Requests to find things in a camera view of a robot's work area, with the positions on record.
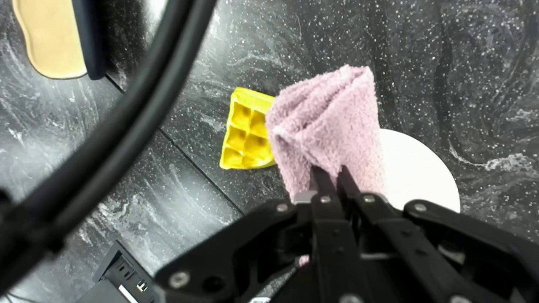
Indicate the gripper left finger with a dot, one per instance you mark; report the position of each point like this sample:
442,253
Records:
236,248

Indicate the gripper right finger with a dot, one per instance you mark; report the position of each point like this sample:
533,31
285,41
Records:
463,235

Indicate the pink towel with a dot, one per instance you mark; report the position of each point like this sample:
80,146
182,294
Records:
328,122

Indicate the white bowl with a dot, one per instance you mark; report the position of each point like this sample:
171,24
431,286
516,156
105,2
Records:
421,172

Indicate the yellow toy waffle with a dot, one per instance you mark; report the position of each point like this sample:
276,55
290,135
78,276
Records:
246,132

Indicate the black socket box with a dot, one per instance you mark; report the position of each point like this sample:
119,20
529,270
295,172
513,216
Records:
120,273

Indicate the tan wooden board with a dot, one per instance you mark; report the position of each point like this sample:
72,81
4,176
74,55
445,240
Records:
50,38

